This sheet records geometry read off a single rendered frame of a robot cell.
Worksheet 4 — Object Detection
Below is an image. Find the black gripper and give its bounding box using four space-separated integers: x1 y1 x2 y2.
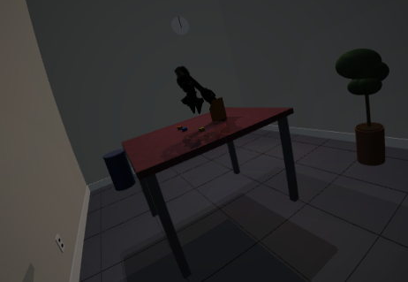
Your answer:
186 90 204 114

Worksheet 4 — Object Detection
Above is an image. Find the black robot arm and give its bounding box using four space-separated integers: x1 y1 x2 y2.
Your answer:
174 66 216 104

